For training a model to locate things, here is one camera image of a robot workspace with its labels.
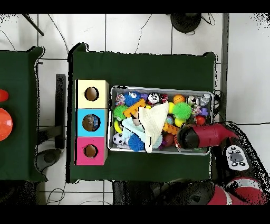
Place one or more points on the cream yellow knitted cloth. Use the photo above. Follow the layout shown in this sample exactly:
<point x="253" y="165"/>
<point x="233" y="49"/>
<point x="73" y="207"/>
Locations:
<point x="154" y="120"/>

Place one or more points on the orange toy brick with studs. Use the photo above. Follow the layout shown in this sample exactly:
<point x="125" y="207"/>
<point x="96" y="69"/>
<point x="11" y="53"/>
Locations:
<point x="169" y="128"/>

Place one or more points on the crushed clear plastic bottle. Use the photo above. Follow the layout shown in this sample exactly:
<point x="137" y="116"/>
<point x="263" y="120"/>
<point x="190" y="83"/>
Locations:
<point x="205" y="99"/>

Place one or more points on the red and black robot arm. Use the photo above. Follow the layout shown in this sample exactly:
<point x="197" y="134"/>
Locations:
<point x="206" y="135"/>

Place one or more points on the shallow clear mesh bin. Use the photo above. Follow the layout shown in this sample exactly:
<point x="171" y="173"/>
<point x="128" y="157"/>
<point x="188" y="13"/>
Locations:
<point x="126" y="148"/>

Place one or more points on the wooden box with three holes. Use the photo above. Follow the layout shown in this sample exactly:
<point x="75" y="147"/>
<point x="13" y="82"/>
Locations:
<point x="92" y="127"/>

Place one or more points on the long orange toy brick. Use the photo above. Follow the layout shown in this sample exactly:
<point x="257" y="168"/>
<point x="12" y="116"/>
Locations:
<point x="133" y="109"/>

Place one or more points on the blue spiky ball with eyes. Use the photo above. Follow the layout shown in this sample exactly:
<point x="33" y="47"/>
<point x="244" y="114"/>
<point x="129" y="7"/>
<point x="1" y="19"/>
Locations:
<point x="132" y="98"/>

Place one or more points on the pale blue waffle cloth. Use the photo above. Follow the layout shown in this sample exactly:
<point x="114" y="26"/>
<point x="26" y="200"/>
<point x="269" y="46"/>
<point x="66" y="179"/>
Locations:
<point x="130" y="127"/>

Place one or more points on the black drink can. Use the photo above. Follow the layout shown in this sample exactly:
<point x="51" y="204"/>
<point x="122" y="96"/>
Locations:
<point x="153" y="98"/>

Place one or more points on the plain blue spiky ball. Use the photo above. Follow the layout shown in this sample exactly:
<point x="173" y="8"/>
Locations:
<point x="135" y="143"/>

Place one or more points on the small soccer ball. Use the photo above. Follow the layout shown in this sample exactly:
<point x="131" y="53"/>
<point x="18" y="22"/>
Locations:
<point x="118" y="139"/>

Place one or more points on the small brown football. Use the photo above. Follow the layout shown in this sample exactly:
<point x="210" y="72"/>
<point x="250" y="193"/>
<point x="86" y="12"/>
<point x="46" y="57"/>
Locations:
<point x="168" y="140"/>

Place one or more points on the small orange basketball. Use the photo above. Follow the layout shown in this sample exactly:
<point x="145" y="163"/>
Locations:
<point x="179" y="99"/>

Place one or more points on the light green spiky ball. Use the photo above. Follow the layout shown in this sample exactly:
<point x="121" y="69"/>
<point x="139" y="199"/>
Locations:
<point x="182" y="111"/>

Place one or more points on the black upright panel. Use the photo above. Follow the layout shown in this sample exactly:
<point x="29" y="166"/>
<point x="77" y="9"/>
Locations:
<point x="60" y="110"/>

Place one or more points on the grey round floor base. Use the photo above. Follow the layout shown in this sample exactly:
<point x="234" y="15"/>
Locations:
<point x="49" y="157"/>

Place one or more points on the black round stand base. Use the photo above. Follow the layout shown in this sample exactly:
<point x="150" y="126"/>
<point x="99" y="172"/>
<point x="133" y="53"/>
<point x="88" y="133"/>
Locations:
<point x="185" y="22"/>

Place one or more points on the dark green side table cloth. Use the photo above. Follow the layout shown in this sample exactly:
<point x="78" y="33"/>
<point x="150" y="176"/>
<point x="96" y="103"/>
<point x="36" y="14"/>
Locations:
<point x="21" y="160"/>

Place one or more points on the orange disc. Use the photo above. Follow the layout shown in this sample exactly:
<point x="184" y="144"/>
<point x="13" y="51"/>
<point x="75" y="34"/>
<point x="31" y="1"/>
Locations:
<point x="5" y="124"/>

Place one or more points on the small red object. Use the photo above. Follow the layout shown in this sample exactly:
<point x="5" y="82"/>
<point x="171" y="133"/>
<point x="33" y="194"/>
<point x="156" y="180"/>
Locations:
<point x="3" y="95"/>

